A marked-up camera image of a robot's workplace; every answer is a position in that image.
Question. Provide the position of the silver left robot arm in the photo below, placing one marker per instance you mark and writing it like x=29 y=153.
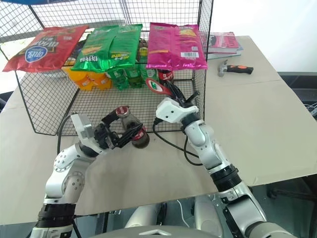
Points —
x=64 y=163

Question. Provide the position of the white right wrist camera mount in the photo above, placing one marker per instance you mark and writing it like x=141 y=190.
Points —
x=171 y=111

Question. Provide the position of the blue curved object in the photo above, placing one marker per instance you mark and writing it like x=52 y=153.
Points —
x=44 y=2

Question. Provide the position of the silver robot leg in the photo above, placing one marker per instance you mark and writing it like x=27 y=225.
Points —
x=142 y=214
x=206 y=213

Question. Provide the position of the glass cola bottle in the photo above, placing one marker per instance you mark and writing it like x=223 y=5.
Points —
x=141 y=142

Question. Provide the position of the pink book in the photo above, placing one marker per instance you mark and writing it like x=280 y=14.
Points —
x=224 y=41

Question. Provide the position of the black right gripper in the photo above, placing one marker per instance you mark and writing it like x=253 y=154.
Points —
x=185 y=102

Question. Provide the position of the dark blue fabric shape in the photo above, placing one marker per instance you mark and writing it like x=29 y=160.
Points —
x=5 y=101

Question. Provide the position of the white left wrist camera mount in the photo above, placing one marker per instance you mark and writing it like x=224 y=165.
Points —
x=81 y=126

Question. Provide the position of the red chip bag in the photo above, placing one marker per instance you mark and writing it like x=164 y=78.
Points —
x=47 y=49

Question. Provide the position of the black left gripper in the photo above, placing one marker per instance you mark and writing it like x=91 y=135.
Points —
x=104 y=136

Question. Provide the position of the green soda bottle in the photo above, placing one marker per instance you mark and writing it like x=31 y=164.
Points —
x=135 y=78
x=119 y=79
x=149 y=73

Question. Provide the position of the pink chip bag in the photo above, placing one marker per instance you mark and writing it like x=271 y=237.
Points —
x=173 y=44

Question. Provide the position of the green chip bag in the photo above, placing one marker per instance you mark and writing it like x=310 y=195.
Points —
x=106 y=47

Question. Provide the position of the orange soda bottle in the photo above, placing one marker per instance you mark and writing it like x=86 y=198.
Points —
x=73 y=77
x=89 y=81
x=104 y=80

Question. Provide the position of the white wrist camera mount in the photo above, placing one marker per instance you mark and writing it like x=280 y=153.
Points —
x=81 y=126
x=171 y=111

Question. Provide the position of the silver robot right leg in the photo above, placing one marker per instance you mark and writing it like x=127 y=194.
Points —
x=206 y=213

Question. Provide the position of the grey blue book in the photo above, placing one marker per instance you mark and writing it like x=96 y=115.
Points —
x=225 y=54

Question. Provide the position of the silver robot left leg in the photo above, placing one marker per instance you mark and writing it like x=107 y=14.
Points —
x=142 y=214

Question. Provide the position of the dark multicolour package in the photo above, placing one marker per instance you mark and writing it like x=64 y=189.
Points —
x=76 y=49

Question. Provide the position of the grey robot torso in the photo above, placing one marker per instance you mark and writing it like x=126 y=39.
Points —
x=156 y=233

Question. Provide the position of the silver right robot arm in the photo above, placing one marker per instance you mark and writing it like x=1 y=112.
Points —
x=205 y=146

